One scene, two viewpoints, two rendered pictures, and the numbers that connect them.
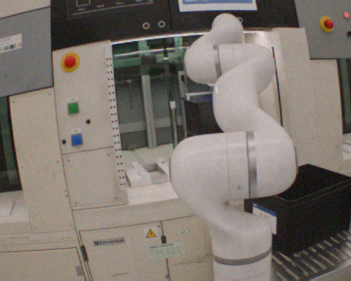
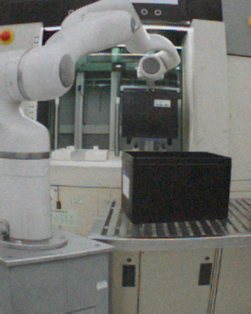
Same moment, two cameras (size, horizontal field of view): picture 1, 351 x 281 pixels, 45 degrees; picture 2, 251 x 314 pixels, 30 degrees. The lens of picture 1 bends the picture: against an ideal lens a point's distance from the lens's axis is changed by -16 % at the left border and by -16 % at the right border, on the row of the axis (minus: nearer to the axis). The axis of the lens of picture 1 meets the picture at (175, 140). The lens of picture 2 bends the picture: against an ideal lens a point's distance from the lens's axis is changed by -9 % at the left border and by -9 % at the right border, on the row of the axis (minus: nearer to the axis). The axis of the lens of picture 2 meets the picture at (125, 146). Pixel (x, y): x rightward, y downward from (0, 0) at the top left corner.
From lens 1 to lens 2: 0.65 m
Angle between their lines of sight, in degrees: 16
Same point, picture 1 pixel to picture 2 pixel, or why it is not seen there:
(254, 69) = (98, 23)
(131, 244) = not seen: hidden behind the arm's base
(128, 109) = (97, 112)
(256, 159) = (24, 60)
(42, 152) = not seen: outside the picture
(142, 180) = (62, 154)
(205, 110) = (130, 98)
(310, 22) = (236, 19)
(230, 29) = (109, 3)
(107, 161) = not seen: hidden behind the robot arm
